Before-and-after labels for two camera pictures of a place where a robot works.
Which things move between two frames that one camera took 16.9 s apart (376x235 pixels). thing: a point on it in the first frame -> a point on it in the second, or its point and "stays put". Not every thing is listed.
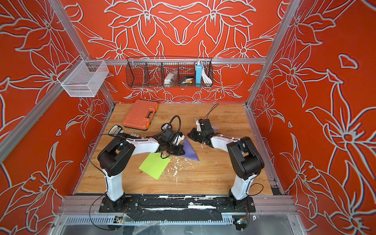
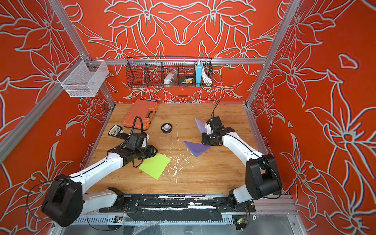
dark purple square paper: x=189 y=152 -> x=197 y=149
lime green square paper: x=154 y=165 stays put
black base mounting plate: x=176 y=206 stays put
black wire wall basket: x=169 y=72 stays put
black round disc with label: x=165 y=126 stays put
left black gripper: x=180 y=148 -> x=151 y=151
